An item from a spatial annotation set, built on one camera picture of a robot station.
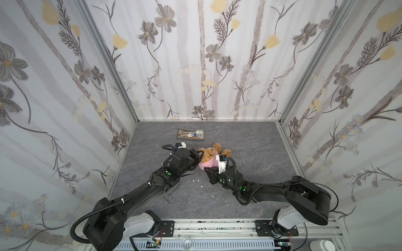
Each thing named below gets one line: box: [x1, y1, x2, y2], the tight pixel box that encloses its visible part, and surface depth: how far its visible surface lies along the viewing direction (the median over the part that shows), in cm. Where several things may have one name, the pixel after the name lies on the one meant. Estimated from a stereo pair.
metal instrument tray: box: [176, 128, 205, 141], surface depth 114 cm
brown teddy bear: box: [198, 142, 232, 163], surface depth 82 cm
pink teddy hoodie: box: [198, 151, 219, 170], surface depth 79 cm
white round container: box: [309, 239, 337, 251], surface depth 64 cm
